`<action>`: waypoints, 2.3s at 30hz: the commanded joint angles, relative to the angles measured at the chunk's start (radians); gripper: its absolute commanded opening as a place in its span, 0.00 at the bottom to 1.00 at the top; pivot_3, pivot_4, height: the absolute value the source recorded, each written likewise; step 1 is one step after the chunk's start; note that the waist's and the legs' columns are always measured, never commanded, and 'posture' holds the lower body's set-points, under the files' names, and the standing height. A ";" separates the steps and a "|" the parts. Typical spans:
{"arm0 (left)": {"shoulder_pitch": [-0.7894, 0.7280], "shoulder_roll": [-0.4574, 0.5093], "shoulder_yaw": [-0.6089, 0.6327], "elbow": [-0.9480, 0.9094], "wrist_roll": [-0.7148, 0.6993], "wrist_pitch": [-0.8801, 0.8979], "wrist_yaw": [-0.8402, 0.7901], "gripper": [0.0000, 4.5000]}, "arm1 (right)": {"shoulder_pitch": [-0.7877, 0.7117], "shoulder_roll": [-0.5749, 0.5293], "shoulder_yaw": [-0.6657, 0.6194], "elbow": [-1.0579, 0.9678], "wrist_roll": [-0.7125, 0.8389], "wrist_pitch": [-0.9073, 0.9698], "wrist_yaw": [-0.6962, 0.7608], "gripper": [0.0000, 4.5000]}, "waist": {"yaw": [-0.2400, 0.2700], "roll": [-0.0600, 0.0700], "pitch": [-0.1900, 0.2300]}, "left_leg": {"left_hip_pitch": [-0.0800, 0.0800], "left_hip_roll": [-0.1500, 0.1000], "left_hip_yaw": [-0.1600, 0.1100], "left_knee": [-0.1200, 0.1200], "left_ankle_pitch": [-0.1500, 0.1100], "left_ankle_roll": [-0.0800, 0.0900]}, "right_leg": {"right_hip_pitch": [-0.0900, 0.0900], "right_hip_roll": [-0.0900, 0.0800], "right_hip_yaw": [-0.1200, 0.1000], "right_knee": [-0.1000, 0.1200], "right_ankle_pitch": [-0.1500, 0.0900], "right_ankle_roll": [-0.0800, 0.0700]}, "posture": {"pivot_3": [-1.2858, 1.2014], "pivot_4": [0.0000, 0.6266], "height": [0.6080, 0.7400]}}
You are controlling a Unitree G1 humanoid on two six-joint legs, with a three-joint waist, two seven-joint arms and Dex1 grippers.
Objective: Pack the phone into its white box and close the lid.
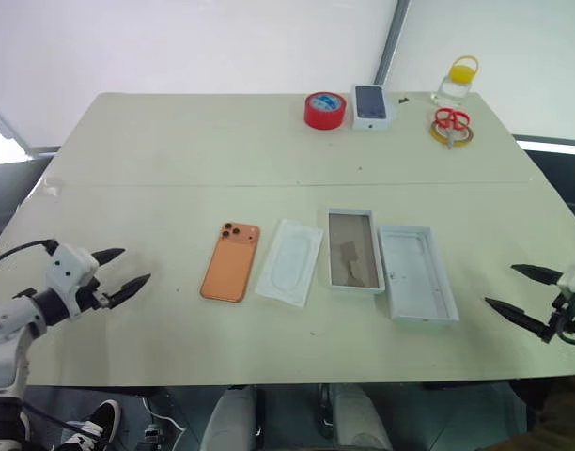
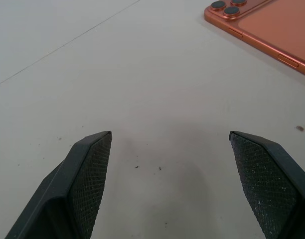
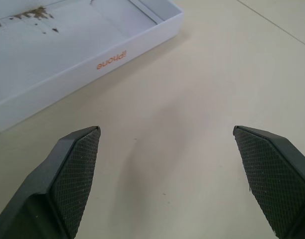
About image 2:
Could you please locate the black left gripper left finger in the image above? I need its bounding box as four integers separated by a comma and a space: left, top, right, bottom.
4, 130, 113, 239

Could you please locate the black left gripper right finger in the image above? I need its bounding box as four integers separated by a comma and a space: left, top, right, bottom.
229, 130, 305, 239

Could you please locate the orange smartphone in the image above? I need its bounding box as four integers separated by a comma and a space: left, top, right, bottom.
204, 0, 305, 80

